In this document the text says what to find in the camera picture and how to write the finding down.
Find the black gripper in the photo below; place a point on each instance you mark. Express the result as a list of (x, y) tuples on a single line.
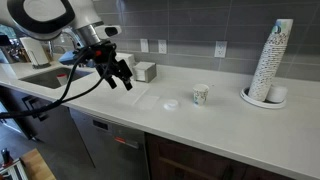
[(106, 64)]

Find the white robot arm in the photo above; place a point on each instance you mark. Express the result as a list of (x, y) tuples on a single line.
[(45, 20)]

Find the red white cup in sink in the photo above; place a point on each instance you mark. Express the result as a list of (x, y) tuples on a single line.
[(62, 78)]

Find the patterned paper coffee cup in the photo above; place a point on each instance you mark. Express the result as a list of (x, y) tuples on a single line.
[(200, 93)]

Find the steel napkin holder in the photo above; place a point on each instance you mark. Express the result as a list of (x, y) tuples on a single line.
[(145, 71)]

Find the stainless steel dishwasher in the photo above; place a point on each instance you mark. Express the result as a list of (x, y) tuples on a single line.
[(118, 151)]

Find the steel kitchen sink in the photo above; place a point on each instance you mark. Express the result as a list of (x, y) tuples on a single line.
[(47, 79)]

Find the dark wood cabinet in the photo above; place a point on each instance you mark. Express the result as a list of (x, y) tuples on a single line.
[(170, 160)]

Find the stack of white lids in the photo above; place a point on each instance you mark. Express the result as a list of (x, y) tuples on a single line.
[(277, 94)]

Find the tall stack of paper cups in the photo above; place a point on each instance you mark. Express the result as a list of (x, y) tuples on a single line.
[(271, 56)]

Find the white wall outlet left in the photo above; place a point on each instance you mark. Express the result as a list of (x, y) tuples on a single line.
[(144, 45)]

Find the white wall outlet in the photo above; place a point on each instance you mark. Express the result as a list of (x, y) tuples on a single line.
[(162, 46), (144, 45), (220, 49)]

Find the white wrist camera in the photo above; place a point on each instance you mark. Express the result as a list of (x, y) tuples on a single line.
[(107, 31)]

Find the white wall outlet middle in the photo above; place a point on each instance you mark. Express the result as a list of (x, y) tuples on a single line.
[(162, 46)]

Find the white wall outlet right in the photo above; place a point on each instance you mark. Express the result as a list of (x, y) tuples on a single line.
[(220, 49)]

